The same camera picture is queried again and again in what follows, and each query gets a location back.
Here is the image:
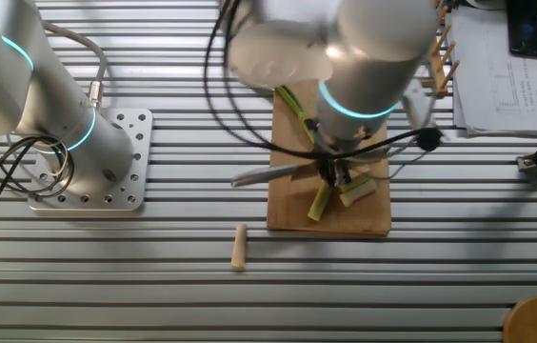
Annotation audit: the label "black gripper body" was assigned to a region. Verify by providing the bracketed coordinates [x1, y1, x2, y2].
[314, 155, 354, 176]

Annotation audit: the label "steel cleaver knife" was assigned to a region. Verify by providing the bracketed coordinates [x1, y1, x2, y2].
[229, 161, 375, 189]

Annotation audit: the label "pale green scallion piece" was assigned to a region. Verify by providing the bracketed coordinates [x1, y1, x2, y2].
[339, 171, 373, 192]

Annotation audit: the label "short white scallion piece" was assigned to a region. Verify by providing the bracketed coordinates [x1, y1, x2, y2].
[338, 178, 379, 209]

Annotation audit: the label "green scallion stalk piece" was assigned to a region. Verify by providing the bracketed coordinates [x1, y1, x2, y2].
[307, 179, 335, 222]

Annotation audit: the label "wooden cutting board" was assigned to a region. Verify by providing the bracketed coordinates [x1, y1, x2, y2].
[266, 79, 393, 236]

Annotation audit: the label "long scallion with green top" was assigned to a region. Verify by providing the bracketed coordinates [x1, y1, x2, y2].
[274, 84, 318, 146]

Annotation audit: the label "white scallion root end piece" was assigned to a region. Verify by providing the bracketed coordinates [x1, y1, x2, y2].
[230, 223, 249, 272]

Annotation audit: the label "wooden knife rack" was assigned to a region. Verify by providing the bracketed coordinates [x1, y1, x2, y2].
[419, 4, 461, 100]

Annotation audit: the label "white paper sheets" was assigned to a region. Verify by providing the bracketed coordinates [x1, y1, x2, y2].
[444, 5, 537, 139]

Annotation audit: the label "black smartphone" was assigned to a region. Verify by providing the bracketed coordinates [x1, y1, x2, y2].
[506, 0, 537, 58]

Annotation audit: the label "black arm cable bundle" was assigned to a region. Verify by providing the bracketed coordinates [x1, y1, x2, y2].
[202, 0, 444, 181]

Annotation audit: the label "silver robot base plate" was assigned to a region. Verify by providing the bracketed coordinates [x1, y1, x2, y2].
[28, 108, 154, 212]

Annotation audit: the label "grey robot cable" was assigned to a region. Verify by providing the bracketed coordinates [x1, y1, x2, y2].
[39, 19, 109, 111]

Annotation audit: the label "black cables at robot base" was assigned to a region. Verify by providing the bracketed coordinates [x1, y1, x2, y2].
[0, 134, 76, 239]

